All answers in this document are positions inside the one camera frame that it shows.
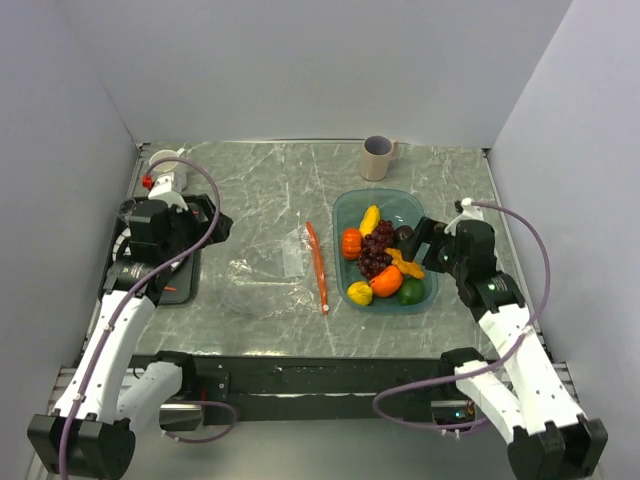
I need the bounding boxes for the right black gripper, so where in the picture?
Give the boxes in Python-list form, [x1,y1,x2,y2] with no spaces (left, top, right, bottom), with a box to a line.
[399,216,469,279]

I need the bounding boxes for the purple grape bunch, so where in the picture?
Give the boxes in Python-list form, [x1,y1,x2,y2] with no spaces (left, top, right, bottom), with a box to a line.
[358,220,395,280]

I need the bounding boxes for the clear zip top bag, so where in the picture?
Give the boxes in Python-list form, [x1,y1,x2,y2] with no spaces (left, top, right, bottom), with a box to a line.
[220,224,328,319]

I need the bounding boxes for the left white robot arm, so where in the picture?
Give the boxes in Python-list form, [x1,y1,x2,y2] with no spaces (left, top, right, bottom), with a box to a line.
[27,194,233,479]

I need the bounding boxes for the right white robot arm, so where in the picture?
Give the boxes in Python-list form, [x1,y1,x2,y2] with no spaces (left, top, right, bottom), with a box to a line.
[399,217,608,479]

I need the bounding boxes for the dark purple plum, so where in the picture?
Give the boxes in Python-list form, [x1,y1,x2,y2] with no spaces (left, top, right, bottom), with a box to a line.
[394,225,413,243]

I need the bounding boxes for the teal plastic tray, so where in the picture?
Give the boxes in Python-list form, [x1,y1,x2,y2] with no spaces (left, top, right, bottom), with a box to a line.
[333,189,438,314]

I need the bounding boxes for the orange ginger root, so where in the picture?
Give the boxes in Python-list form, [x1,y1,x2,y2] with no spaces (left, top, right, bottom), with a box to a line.
[385,248,425,279]

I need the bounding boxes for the yellow squash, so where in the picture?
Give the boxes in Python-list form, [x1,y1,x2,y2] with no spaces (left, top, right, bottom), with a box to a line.
[359,205,381,238]

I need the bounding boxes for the green lime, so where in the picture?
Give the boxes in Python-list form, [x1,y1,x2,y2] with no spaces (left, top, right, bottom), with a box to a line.
[396,277,427,306]

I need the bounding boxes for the orange tangerine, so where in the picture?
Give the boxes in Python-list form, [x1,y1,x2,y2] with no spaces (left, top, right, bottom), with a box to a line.
[369,265,404,298]

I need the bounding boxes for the black tray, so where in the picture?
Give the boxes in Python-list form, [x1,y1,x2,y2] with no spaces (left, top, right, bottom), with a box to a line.
[100,197,201,306]

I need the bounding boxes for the small orange pumpkin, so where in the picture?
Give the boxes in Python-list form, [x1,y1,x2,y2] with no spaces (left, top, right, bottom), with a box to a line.
[341,227,363,261]

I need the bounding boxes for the white cup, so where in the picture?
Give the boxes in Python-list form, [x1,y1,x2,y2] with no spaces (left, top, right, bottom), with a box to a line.
[148,148,187,193]

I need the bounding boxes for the yellow lemon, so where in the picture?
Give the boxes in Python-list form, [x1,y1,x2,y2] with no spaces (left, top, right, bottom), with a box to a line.
[346,281,374,306]

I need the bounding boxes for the beige mug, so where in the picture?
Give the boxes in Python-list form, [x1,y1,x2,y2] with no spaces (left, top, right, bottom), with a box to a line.
[360,135,398,182]

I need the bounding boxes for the clear plastic glass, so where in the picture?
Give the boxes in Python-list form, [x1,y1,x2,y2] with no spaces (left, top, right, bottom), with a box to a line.
[118,198,136,224]

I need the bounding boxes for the striped white plate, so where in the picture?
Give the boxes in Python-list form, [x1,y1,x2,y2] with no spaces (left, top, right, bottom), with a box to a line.
[111,227,131,262]

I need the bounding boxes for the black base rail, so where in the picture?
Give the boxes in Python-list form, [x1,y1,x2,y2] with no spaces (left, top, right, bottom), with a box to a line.
[127,352,501,424]

